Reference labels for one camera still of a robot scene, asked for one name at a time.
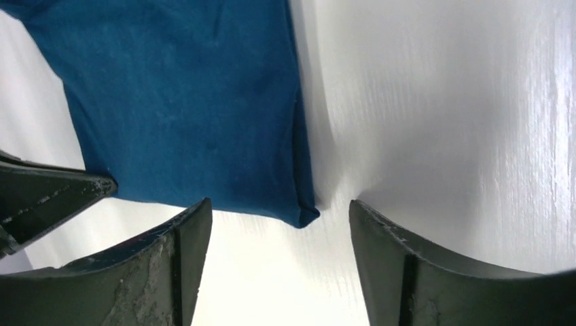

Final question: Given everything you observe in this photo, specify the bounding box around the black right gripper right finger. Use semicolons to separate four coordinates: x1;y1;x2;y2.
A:
349;200;575;326

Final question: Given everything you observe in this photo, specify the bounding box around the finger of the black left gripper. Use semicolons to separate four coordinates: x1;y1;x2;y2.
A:
1;151;118;258

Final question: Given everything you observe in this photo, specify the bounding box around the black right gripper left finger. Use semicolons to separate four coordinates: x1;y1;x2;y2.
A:
1;199;213;326

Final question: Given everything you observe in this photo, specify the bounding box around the dark blue t shirt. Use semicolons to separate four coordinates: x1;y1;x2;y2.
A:
1;0;319;228

